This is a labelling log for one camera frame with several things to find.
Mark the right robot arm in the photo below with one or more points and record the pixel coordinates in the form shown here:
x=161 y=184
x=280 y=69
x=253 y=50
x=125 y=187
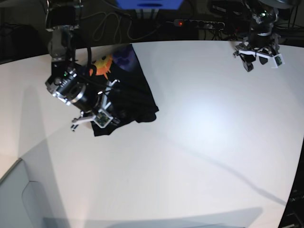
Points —
x=69 y=81

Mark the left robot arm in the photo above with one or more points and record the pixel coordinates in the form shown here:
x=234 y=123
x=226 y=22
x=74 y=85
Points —
x=261 y=42

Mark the black T-shirt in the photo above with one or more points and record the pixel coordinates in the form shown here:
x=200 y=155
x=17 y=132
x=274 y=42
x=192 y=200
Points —
x=131 y=97

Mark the grey power strip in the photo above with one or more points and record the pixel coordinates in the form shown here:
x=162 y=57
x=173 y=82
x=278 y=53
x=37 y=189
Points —
x=199 y=24

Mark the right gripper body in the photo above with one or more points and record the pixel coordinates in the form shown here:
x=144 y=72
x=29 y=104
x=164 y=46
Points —
x=90 y=102

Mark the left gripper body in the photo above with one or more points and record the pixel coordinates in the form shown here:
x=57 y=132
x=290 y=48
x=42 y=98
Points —
x=268 y=50

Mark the blue box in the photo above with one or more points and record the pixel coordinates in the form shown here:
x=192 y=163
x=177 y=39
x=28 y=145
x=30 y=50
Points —
x=149 y=4

